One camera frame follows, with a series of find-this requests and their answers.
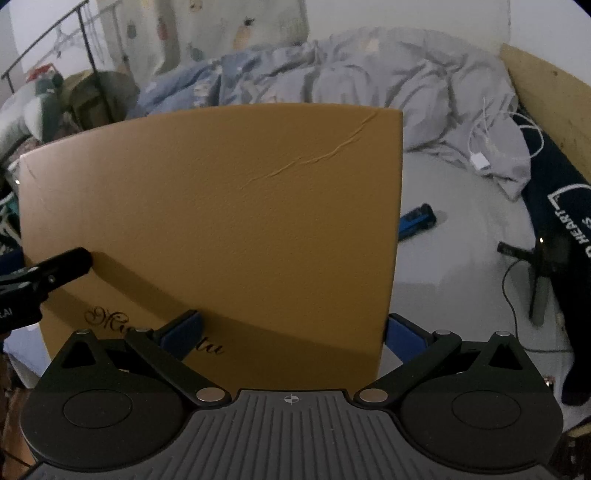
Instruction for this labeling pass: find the blue sweet print bedsheet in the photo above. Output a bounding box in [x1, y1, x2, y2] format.
[0, 151, 583, 434]

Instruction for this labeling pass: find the blue black utility knife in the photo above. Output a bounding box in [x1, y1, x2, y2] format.
[398, 203, 437, 241]

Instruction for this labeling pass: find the small black tripod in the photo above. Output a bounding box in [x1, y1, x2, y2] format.
[497, 237, 551, 327]

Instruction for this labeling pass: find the green white plush toy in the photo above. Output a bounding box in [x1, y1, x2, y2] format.
[1, 79, 62, 157]

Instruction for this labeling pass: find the black printed clothing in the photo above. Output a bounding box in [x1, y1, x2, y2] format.
[522, 128, 590, 406]

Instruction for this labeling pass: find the black metal clothes rack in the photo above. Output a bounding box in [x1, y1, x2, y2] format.
[0, 0, 116, 123]

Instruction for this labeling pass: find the blue grey crumpled duvet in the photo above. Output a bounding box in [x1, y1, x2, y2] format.
[127, 27, 531, 200]

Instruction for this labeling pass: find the pineapple pattern curtain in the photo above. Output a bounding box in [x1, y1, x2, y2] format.
[97, 0, 308, 86]

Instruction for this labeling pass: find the wooden headboard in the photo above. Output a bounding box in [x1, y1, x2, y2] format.
[500, 44, 591, 179]

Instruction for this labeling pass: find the white charger with cable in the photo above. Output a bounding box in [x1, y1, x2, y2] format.
[467, 97, 545, 172]

